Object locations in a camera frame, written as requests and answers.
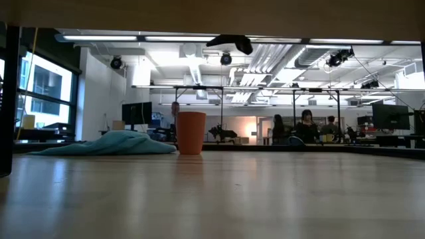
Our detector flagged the orange plastic cup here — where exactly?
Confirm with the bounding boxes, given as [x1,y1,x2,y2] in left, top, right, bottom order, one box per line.
[175,111,207,155]

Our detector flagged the person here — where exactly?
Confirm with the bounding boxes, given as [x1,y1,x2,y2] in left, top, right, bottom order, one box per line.
[170,101,181,133]
[272,114,286,145]
[321,115,339,135]
[294,109,320,144]

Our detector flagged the small black monitor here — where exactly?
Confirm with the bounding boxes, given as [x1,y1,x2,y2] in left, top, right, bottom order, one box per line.
[122,102,153,131]

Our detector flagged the teal microfibre cloth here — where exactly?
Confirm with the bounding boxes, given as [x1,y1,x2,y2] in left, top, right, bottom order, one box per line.
[28,129,177,157]

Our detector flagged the large black monitor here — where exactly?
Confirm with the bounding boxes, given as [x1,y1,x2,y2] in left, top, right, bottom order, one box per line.
[371,104,411,131]

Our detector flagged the yellow box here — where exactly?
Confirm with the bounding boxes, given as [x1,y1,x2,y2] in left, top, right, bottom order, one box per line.
[21,114,36,130]

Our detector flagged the black overhead rig frame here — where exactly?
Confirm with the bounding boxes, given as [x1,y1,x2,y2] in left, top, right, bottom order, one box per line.
[172,85,343,144]

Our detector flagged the black ceiling camera cluster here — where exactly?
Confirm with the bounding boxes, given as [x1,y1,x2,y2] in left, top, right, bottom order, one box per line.
[326,48,355,68]

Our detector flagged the black table frame rail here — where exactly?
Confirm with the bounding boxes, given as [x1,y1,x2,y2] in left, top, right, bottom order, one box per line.
[13,141,425,160]

